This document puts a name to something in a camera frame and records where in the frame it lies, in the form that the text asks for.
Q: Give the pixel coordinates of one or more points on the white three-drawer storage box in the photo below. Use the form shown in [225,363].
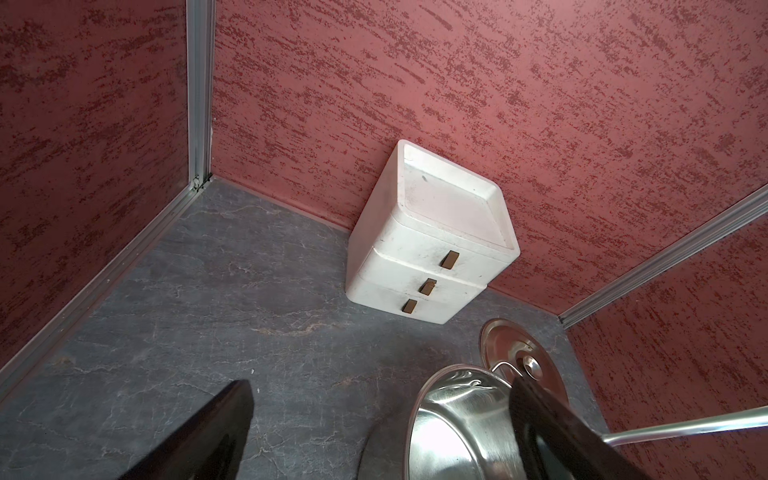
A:
[430,239]

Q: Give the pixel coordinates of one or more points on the metal ladle spoon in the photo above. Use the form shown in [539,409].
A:
[737,421]

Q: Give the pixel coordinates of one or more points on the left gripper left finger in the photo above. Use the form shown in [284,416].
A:
[209,445]

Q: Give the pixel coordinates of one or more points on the stainless steel pot lid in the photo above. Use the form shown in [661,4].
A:
[502,340]

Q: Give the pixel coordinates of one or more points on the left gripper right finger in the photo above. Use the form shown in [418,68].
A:
[542,423]

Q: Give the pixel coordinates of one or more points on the right aluminium corner post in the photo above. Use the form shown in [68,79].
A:
[737,216]

